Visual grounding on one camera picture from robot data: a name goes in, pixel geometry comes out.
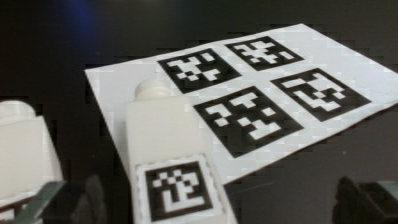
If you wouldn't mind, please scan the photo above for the white desk leg far left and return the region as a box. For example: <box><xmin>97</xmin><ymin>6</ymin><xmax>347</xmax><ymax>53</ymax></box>
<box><xmin>0</xmin><ymin>100</ymin><xmax>63</xmax><ymax>223</ymax></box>

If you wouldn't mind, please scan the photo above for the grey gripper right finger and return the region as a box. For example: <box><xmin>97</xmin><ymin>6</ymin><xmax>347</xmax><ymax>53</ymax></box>
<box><xmin>333</xmin><ymin>177</ymin><xmax>398</xmax><ymax>224</ymax></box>

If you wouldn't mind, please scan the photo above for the white desk leg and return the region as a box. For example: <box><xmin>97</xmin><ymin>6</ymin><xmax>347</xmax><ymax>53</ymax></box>
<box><xmin>127</xmin><ymin>79</ymin><xmax>239</xmax><ymax>224</ymax></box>
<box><xmin>0</xmin><ymin>100</ymin><xmax>63</xmax><ymax>223</ymax></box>

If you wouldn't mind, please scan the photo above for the sheet with four markers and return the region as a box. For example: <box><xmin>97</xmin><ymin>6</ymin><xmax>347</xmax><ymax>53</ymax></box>
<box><xmin>86</xmin><ymin>24</ymin><xmax>398</xmax><ymax>181</ymax></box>

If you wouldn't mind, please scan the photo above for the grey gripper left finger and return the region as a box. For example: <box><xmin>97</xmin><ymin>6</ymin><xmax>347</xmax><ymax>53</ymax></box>
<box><xmin>6</xmin><ymin>175</ymin><xmax>109</xmax><ymax>224</ymax></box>

